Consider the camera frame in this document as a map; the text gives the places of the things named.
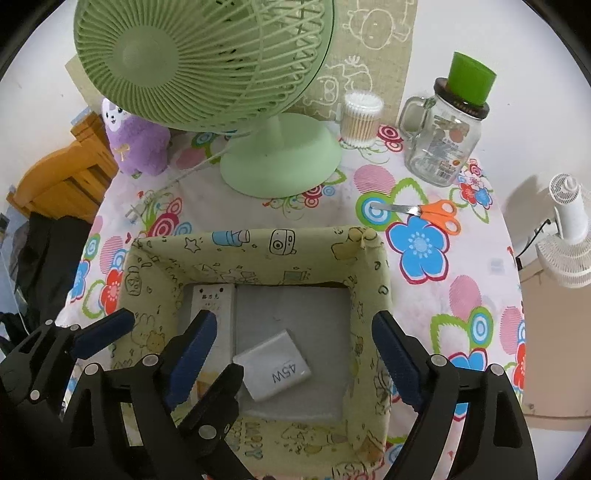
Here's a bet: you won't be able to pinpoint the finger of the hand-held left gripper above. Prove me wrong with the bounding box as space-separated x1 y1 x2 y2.
0 308 136 408
178 364 245 464

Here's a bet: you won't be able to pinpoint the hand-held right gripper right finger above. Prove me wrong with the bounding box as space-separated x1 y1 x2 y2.
372 310 539 480

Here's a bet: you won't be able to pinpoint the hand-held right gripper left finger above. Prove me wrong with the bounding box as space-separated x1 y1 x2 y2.
68 309 219 480

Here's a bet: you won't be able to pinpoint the green cartoon fabric storage basket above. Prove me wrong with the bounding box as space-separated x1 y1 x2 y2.
111 225 393 480

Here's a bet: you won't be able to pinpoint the white rectangular printed box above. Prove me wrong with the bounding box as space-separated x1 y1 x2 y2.
190 283 237 374

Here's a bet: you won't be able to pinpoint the white flat charger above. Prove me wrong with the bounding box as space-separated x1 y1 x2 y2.
232 329 312 402

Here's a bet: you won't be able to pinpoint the black clothing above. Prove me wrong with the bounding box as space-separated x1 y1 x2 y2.
0 210 95 361

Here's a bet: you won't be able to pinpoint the orange wooden furniture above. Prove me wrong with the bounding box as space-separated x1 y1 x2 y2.
7 112 118 224

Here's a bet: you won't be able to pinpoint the purple plush toy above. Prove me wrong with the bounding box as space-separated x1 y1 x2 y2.
102 98 171 177

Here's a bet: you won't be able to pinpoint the white standing fan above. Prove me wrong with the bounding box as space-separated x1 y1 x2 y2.
536 173 591 289

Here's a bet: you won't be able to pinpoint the clear cotton swab container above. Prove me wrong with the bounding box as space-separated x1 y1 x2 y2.
341 91 385 148

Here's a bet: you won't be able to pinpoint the green desk fan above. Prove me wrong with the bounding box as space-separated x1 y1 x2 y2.
74 0 343 197

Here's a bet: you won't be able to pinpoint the green plastic cup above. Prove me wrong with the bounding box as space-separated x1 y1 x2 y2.
447 52 498 106

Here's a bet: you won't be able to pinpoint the beige cartoon printed cloth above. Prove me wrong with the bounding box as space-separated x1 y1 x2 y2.
65 0 419 137

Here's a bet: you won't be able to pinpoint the orange handled scissors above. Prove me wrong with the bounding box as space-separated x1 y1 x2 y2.
369 199 462 236

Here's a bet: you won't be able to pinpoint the black power cable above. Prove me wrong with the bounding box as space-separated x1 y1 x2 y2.
514 217 555 271

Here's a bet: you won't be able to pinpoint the glass jar mug with handle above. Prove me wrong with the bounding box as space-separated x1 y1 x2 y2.
398 78 491 188

